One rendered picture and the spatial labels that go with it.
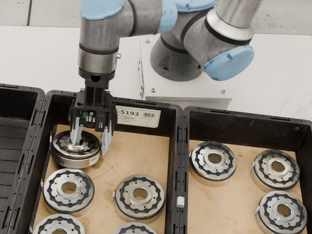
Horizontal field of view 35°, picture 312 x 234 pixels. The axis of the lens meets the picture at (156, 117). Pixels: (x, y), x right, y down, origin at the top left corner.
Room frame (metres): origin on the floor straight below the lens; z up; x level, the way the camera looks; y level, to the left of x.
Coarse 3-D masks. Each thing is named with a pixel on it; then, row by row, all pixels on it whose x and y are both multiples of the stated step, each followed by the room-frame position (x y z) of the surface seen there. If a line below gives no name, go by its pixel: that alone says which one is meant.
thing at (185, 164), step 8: (184, 112) 0.71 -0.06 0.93; (192, 112) 0.72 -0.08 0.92; (200, 112) 0.72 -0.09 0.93; (208, 112) 0.72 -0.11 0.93; (216, 112) 0.73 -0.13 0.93; (224, 112) 0.73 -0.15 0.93; (232, 112) 0.73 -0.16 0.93; (240, 112) 0.74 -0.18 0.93; (184, 120) 0.69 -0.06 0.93; (264, 120) 0.73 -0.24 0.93; (272, 120) 0.73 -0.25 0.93; (280, 120) 0.74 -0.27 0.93; (288, 120) 0.74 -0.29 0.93; (296, 120) 0.74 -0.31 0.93; (304, 120) 0.75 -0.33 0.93; (184, 128) 0.67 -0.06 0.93; (184, 136) 0.64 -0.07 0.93; (184, 144) 0.62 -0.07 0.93; (184, 152) 0.60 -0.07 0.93; (184, 160) 0.58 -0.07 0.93; (184, 168) 0.56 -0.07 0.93; (184, 176) 0.55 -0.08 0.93; (184, 184) 0.53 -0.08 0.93; (184, 192) 0.51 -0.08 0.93; (184, 200) 0.49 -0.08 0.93; (184, 208) 0.47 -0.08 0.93; (184, 216) 0.46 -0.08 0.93; (184, 224) 0.44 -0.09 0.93; (184, 232) 0.43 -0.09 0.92
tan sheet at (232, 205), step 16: (192, 144) 0.70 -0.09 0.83; (224, 144) 0.72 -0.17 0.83; (240, 160) 0.68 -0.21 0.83; (192, 176) 0.62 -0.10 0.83; (240, 176) 0.64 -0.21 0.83; (192, 192) 0.58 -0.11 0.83; (208, 192) 0.58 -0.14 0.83; (224, 192) 0.59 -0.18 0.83; (240, 192) 0.60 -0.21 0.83; (256, 192) 0.60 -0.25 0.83; (192, 208) 0.54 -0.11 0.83; (208, 208) 0.54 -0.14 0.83; (224, 208) 0.55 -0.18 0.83; (240, 208) 0.56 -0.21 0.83; (192, 224) 0.50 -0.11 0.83; (208, 224) 0.51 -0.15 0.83; (224, 224) 0.51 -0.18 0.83; (240, 224) 0.52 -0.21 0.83; (256, 224) 0.53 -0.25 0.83
